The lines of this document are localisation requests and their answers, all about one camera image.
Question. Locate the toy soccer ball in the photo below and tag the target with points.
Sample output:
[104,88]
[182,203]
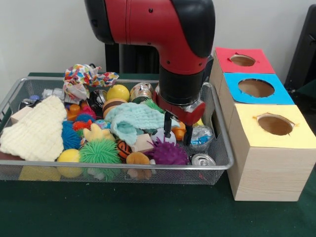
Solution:
[158,135]

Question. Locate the brown teddy bear plush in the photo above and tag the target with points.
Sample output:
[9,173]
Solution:
[137,158]

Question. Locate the yellow plush duck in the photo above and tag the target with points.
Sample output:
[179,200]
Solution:
[97,134]

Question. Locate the brown striped toy burger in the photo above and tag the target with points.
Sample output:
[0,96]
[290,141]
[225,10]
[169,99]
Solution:
[113,106]

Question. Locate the mint green knitted cloth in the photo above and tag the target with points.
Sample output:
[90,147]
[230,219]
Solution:
[138,116]

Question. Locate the wooden three-hole box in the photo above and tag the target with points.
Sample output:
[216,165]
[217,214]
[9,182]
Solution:
[266,172]

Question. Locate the small clear plastic bottle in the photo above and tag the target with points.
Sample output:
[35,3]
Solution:
[202,138]

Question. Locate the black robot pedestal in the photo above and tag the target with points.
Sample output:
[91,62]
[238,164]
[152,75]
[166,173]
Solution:
[133,59]

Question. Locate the dark green table cloth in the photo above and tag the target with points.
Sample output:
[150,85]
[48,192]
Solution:
[148,212]

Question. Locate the green koosh ball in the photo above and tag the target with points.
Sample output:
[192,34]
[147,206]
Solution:
[100,151]

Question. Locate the purple spiky ball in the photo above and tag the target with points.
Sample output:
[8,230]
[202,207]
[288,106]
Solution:
[168,153]

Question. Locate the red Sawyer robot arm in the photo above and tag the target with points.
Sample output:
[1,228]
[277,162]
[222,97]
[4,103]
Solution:
[160,29]

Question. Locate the cream knitted cloth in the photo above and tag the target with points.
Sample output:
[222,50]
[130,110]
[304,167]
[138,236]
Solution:
[37,133]

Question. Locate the black stand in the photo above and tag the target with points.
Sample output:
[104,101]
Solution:
[303,49]

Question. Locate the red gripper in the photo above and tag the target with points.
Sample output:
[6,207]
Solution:
[192,114]

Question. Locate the dark green side-table cloth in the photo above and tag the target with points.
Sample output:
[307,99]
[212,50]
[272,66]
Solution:
[308,90]

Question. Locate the silver mesh bin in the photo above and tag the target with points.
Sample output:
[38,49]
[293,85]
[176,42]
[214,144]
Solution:
[185,176]

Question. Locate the silver drink can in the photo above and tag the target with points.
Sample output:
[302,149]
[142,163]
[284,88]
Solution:
[202,160]

